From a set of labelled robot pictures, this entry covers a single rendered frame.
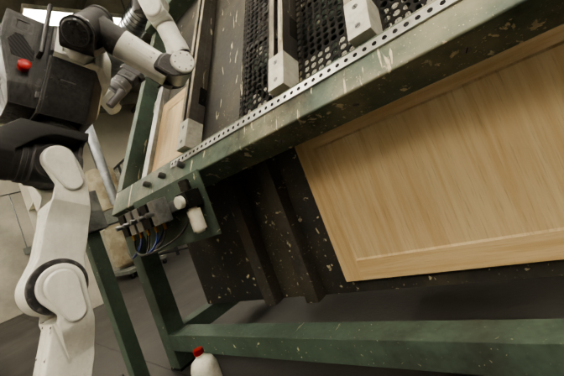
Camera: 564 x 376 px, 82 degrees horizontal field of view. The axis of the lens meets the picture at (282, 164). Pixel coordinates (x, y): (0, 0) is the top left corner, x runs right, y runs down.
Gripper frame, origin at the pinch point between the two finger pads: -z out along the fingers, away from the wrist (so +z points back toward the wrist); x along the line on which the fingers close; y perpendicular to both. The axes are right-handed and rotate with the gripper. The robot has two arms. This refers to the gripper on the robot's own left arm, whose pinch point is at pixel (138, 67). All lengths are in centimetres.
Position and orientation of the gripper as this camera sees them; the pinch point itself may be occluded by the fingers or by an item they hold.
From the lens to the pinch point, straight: 179.9
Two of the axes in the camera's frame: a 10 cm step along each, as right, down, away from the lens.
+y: 2.1, -4.4, -8.7
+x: 8.9, 4.6, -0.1
